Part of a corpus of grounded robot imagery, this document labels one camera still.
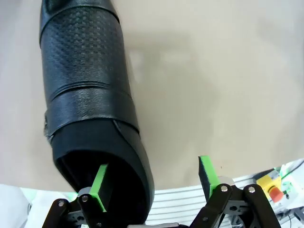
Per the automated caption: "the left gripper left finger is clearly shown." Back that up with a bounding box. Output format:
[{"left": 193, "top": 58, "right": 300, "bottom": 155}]
[{"left": 42, "top": 163, "right": 113, "bottom": 228}]

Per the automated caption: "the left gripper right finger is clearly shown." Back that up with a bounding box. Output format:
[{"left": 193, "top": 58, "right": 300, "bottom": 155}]
[{"left": 191, "top": 155, "right": 281, "bottom": 228}]

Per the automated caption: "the black leather shoe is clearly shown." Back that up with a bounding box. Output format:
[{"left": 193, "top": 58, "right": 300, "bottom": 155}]
[{"left": 39, "top": 0, "right": 155, "bottom": 225}]

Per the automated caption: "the yellow emergency stop button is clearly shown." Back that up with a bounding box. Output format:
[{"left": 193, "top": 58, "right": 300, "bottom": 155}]
[{"left": 256, "top": 175, "right": 285, "bottom": 203}]

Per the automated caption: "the ribbed aluminium frame rail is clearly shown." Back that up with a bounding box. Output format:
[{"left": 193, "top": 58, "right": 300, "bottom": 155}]
[{"left": 147, "top": 174, "right": 269, "bottom": 225}]

